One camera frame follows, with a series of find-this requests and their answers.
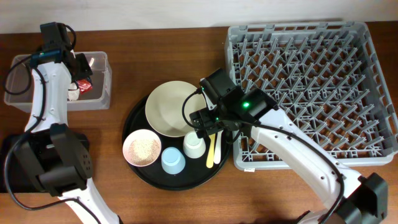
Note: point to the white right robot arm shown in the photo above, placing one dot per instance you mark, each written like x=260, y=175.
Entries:
x=348, y=196

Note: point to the white plastic fork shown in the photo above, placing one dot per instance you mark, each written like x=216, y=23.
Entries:
x=217, y=155

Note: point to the red snack wrapper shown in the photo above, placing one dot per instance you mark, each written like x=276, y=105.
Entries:
x=84, y=85

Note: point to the pink bowl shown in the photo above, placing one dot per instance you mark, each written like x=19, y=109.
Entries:
x=139, y=134

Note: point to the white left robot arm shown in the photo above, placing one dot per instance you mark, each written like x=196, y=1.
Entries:
x=52, y=156

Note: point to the beige plate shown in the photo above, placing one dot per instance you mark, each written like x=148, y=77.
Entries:
x=168, y=104

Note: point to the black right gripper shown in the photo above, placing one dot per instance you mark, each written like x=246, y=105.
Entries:
x=204, y=114

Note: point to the light blue cup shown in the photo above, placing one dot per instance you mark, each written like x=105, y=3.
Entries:
x=172, y=161

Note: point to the clear plastic waste bin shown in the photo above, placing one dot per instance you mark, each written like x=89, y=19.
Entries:
x=98, y=98

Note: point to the grey dishwasher rack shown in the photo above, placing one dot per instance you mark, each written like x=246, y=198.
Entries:
x=327, y=78

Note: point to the round black tray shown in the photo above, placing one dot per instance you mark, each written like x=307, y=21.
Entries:
x=195, y=171

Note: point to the yellow plastic knife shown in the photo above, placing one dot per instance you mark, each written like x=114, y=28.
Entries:
x=211, y=152

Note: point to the white cup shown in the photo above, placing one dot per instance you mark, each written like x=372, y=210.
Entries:
x=193, y=146

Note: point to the white tissue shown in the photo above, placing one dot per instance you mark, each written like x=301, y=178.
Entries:
x=73, y=92

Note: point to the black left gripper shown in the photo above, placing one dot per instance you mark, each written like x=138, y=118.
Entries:
x=86, y=70

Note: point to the rice grains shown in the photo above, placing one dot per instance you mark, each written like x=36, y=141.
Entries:
x=143, y=152

